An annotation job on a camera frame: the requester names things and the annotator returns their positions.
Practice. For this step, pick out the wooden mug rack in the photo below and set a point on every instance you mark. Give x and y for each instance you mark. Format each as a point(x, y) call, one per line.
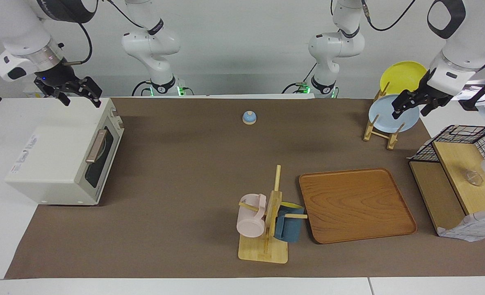
point(262, 250)

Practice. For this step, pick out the light blue plate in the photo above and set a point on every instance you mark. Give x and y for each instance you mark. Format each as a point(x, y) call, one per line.
point(383, 116)

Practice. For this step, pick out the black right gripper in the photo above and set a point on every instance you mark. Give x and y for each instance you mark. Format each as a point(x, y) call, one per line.
point(58, 80)

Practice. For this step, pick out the brown wooden tray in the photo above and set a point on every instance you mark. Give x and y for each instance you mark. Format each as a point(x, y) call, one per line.
point(357, 205)

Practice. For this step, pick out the brown table mat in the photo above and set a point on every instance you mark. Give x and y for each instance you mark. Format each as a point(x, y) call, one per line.
point(185, 184)

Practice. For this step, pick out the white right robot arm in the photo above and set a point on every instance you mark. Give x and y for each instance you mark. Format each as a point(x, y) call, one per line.
point(152, 45)

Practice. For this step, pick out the white toaster oven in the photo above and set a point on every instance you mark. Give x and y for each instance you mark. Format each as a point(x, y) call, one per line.
point(49, 159)

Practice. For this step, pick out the wooden plate rack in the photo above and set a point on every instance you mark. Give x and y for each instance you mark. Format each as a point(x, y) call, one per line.
point(392, 139)

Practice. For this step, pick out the long black camera stand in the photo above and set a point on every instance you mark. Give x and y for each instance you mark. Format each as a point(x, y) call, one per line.
point(482, 92)

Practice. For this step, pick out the blue mug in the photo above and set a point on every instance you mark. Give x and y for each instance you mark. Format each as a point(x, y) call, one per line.
point(289, 229)

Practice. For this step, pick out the yellow plate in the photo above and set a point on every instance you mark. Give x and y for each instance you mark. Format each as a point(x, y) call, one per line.
point(402, 78)

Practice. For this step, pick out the white power strip box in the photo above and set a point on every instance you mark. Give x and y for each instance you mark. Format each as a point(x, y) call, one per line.
point(30, 92)

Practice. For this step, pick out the clear glass cup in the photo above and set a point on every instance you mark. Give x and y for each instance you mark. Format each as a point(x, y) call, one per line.
point(474, 178)

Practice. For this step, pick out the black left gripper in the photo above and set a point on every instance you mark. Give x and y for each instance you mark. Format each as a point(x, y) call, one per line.
point(429, 92)

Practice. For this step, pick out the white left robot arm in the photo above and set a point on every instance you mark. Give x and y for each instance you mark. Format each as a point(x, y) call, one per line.
point(334, 45)

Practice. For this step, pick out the pink mug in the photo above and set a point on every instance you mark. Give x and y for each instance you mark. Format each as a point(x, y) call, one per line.
point(250, 223)

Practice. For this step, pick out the blue service bell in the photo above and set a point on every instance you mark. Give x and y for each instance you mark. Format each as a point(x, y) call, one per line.
point(249, 118)

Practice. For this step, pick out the white tiled cloth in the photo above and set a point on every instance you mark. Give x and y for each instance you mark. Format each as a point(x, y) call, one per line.
point(476, 227)

